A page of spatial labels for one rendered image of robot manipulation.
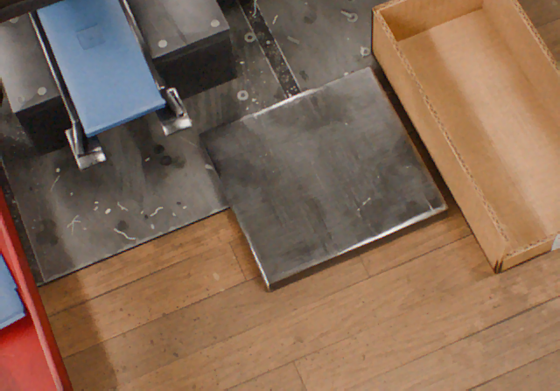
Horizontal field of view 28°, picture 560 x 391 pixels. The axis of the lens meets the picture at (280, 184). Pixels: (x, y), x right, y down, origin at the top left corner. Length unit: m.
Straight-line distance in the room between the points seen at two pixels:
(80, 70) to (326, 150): 0.23
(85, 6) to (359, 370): 0.40
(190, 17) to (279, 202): 0.18
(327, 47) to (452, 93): 0.13
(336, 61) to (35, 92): 0.28
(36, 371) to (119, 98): 0.24
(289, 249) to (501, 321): 0.19
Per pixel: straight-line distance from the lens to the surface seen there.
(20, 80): 1.00
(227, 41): 1.01
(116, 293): 0.99
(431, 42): 1.08
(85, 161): 0.95
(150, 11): 1.02
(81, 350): 0.98
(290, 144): 1.00
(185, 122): 0.95
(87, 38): 1.01
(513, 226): 0.99
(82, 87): 0.98
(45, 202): 1.04
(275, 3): 1.11
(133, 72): 0.98
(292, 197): 0.98
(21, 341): 0.99
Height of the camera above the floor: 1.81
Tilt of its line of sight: 64 degrees down
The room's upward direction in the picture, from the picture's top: 8 degrees counter-clockwise
